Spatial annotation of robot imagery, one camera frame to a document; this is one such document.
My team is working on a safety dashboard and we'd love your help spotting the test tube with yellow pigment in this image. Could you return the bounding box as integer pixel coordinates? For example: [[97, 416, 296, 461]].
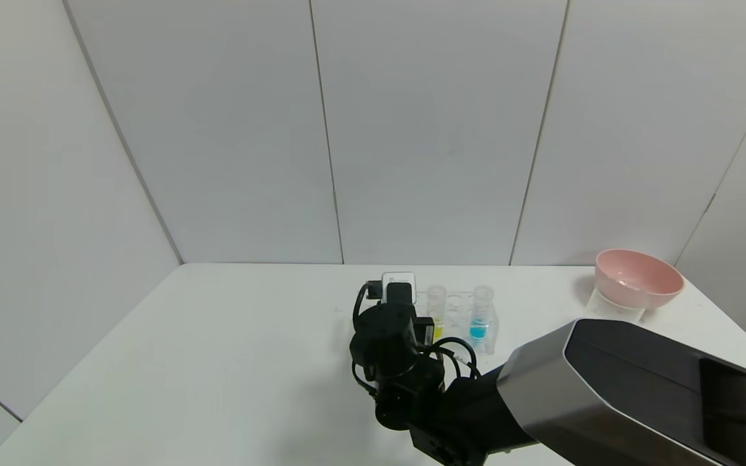
[[426, 285, 447, 341]]

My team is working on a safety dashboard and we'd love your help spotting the clear plastic test tube rack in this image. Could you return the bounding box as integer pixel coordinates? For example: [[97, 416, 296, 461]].
[[415, 290, 498, 355]]

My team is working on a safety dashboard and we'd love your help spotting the test tube with blue pigment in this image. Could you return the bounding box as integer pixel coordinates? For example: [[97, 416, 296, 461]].
[[468, 285, 495, 342]]

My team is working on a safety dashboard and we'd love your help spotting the clear plastic beaker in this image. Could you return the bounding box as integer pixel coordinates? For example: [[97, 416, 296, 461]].
[[585, 289, 646, 324]]

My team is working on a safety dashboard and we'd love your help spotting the pink bowl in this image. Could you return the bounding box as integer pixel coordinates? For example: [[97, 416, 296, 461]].
[[594, 249, 685, 310]]

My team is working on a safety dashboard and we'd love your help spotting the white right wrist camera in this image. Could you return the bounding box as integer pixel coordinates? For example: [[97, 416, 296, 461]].
[[381, 271, 417, 306]]

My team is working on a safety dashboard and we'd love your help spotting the black camera cable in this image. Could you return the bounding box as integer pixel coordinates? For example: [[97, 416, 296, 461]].
[[351, 280, 481, 397]]

